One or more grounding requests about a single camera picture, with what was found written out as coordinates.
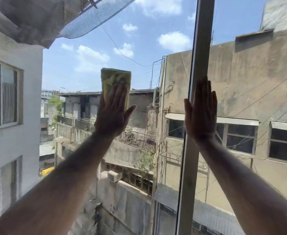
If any person's left forearm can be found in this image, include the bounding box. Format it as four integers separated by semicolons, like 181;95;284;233
0;130;118;235

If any grey window frame post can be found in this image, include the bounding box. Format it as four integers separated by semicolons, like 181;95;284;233
176;0;216;235

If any white air conditioner unit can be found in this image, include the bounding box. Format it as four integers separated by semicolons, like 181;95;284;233
107;170;123;183

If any person's right hand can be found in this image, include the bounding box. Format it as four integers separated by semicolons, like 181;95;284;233
184;76;218;146

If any weathered grey building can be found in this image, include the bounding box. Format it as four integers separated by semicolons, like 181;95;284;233
55;88;160;235

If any wide window with awning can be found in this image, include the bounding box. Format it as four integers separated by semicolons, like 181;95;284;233
165;113;260;156

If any corrugated metal roof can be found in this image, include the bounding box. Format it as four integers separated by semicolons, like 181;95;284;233
154;183;246;235

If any white building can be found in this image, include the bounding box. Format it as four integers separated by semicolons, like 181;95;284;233
0;29;44;225

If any person's right forearm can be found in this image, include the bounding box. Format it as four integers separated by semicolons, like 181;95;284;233
195;138;287;235

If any large sliding building window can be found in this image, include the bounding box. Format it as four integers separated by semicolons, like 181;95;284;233
0;60;24;128

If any blue safety netting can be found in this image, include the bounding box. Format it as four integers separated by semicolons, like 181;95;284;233
59;0;139;39

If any person's left hand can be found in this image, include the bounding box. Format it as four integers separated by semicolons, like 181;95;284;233
95;79;137;138

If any yellow vehicle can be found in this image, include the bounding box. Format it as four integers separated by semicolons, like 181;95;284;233
39;166;55;178

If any black overhead cable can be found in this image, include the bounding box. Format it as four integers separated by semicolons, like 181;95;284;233
95;10;164;67

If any green climbing plant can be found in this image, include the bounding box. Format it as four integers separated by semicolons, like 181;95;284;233
133;149;155;174

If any green tree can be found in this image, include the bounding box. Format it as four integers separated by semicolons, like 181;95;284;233
48;95;65;129

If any black balcony railing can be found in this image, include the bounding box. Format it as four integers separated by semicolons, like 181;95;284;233
57;114;157;154

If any yellow cleaning cloth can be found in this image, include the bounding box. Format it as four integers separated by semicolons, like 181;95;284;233
101;68;132;111

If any concrete roof overhang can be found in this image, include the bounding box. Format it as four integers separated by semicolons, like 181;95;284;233
0;0;91;49

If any narrow building window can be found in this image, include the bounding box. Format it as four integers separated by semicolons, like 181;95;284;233
0;155;23;212

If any beige concrete building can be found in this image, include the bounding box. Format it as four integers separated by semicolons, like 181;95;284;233
156;0;287;235

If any dark window with awning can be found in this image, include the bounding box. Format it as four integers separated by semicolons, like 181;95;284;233
268;121;287;166

